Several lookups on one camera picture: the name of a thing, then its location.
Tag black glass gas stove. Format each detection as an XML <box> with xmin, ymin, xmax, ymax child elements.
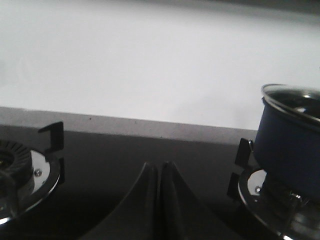
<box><xmin>0</xmin><ymin>124</ymin><xmax>320</xmax><ymax>240</ymax></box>

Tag gas burner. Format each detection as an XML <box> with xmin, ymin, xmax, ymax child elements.
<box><xmin>260</xmin><ymin>174</ymin><xmax>320</xmax><ymax>229</ymax></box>
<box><xmin>0</xmin><ymin>139</ymin><xmax>33</xmax><ymax>189</ymax></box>

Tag black right pan support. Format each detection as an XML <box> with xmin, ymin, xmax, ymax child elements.
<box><xmin>227</xmin><ymin>138</ymin><xmax>320</xmax><ymax>240</ymax></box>

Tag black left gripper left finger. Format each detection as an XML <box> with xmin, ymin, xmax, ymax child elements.
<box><xmin>81</xmin><ymin>162</ymin><xmax>158</xmax><ymax>240</ymax></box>

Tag blue cooking pot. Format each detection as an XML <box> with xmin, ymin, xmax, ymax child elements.
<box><xmin>253</xmin><ymin>100</ymin><xmax>320</xmax><ymax>201</ymax></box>

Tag black left pan support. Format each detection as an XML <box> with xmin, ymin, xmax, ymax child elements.
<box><xmin>0</xmin><ymin>121</ymin><xmax>65</xmax><ymax>225</ymax></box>

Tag wire pot trivet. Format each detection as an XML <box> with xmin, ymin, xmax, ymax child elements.
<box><xmin>289</xmin><ymin>191</ymin><xmax>310</xmax><ymax>209</ymax></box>

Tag black pan support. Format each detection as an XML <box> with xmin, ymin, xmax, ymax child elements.
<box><xmin>227</xmin><ymin>138</ymin><xmax>320</xmax><ymax>240</ymax></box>
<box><xmin>0</xmin><ymin>121</ymin><xmax>65</xmax><ymax>225</ymax></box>

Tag left gas burner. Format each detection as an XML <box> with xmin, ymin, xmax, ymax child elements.
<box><xmin>0</xmin><ymin>139</ymin><xmax>33</xmax><ymax>189</ymax></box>

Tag right gas burner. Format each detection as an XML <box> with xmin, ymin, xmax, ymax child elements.
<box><xmin>260</xmin><ymin>174</ymin><xmax>320</xmax><ymax>229</ymax></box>

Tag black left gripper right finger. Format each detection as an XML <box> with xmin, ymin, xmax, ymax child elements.
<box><xmin>159</xmin><ymin>162</ymin><xmax>240</xmax><ymax>240</ymax></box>

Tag glass pot lid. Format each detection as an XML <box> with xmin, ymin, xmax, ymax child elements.
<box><xmin>261</xmin><ymin>83</ymin><xmax>320</xmax><ymax>128</ymax></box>

